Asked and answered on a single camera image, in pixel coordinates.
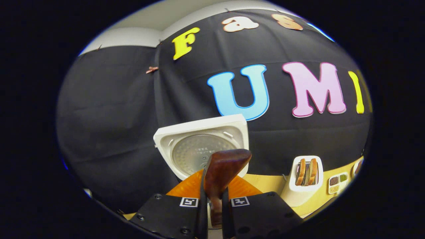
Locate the black backdrop cloth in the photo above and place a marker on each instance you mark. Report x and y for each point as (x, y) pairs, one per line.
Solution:
(109, 116)

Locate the white toaster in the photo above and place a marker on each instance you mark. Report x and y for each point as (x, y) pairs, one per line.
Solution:
(298, 196)

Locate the red cloth clip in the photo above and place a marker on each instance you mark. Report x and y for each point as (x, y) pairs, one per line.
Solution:
(152, 69)

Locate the white divided dish of beans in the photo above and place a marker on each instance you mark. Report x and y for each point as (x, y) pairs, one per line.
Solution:
(337, 186)

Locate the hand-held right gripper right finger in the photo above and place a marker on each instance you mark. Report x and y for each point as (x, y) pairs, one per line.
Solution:
(262, 215)

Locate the red meat slice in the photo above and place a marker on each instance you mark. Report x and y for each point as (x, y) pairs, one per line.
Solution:
(358, 166)

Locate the white round plate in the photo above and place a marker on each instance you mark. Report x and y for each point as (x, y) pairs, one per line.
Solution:
(354, 171)

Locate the brown wooden spoon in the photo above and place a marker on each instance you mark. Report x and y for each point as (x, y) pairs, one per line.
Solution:
(222, 169)

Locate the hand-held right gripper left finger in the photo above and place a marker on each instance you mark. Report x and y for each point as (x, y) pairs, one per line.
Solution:
(166, 212)

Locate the white rice cooker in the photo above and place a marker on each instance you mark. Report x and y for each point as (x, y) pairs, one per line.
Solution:
(189, 132)

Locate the toasted bread slice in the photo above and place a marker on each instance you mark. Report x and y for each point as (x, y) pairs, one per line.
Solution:
(312, 172)
(300, 172)

